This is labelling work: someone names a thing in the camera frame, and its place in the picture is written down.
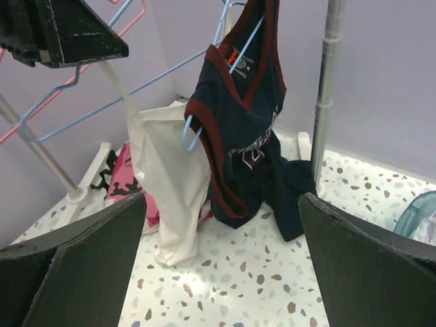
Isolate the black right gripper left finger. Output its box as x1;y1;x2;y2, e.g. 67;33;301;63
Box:
1;193;146;326

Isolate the silver clothes rack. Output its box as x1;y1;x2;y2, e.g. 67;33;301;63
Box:
11;0;346;197

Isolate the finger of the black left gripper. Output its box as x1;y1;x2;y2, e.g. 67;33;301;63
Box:
35;0;129;69

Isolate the light blue wire hanger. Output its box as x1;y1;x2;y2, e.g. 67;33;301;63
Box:
19;0;248;143

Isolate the navy maroon tank top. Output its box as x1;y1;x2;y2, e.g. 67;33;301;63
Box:
183;0;287;230

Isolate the pink camouflage garment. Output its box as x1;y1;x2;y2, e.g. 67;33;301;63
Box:
90;141;215;236

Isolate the dark navy folded garment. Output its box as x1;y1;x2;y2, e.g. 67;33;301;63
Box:
260;157;317;242

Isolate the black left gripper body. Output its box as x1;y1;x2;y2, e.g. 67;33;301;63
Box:
1;0;44;67

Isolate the blue hanger with navy top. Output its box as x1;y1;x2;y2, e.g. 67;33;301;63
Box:
182;13;268;153

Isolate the teal plastic laundry basket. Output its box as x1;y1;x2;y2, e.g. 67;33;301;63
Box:
394;191;435;238

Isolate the white tank top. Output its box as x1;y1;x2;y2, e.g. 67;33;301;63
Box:
99;61;211;268

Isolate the pink wire hanger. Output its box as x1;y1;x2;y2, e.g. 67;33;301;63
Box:
0;0;148;146

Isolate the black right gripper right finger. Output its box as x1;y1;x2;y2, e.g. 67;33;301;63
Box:
298;193;435;326

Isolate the white printed shirt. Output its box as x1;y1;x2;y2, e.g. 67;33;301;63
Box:
410;213;436;246

